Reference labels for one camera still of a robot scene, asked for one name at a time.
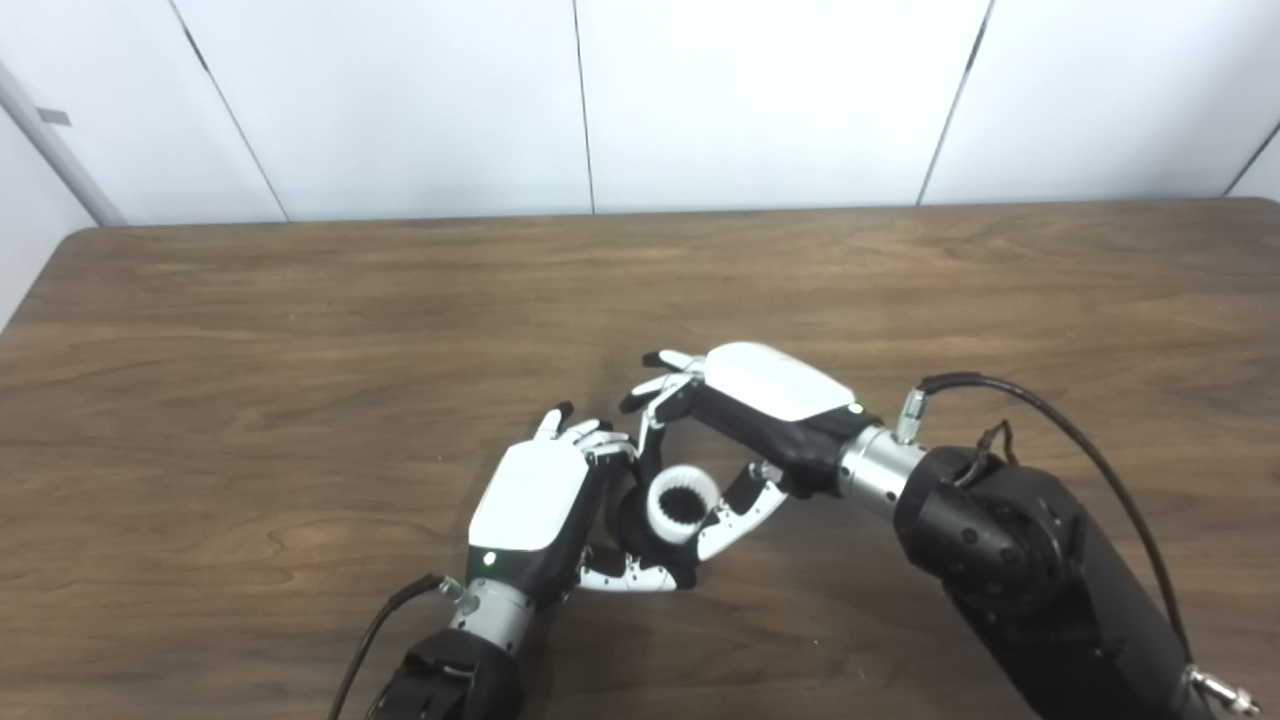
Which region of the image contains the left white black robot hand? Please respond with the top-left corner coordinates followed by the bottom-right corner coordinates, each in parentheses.
top-left (465, 402), bottom-right (701, 609)

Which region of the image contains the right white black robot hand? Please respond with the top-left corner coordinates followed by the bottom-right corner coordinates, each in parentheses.
top-left (618, 341), bottom-right (883, 563)

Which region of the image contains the round black part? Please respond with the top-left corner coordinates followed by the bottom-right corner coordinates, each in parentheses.
top-left (613, 470), bottom-right (701, 576)

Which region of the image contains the white ring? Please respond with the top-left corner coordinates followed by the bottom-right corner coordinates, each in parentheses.
top-left (645, 465), bottom-right (721, 546)

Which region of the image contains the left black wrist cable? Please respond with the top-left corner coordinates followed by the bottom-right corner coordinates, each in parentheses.
top-left (328, 573), bottom-right (471, 720)

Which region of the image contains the grey wall corner post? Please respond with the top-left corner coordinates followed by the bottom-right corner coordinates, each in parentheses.
top-left (0, 60), bottom-right (126, 228)

